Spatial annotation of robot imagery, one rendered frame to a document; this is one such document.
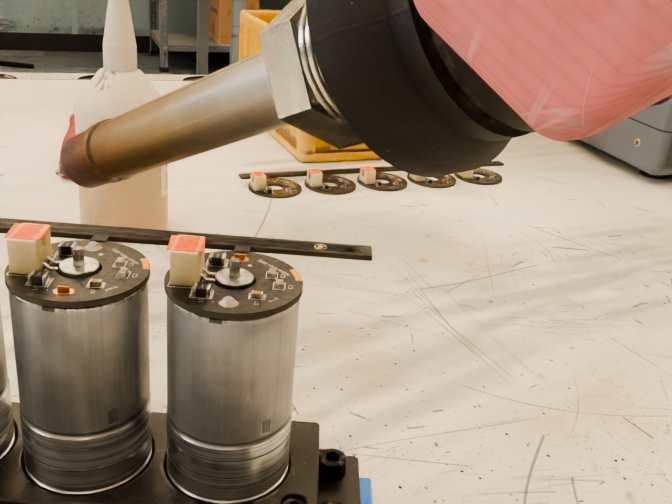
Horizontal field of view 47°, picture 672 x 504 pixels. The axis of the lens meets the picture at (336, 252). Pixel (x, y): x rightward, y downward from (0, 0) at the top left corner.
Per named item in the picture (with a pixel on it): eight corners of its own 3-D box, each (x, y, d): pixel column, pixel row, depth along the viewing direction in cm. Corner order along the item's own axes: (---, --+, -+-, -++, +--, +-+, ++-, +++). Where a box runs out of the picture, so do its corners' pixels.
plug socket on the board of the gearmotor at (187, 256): (212, 289, 14) (213, 254, 14) (164, 285, 14) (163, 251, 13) (218, 269, 15) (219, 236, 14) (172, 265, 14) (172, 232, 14)
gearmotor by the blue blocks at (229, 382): (282, 542, 15) (299, 312, 13) (155, 534, 15) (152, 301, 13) (288, 459, 17) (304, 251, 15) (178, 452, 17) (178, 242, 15)
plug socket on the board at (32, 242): (52, 277, 14) (50, 242, 13) (3, 273, 14) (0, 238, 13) (67, 258, 14) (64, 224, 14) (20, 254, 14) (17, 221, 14)
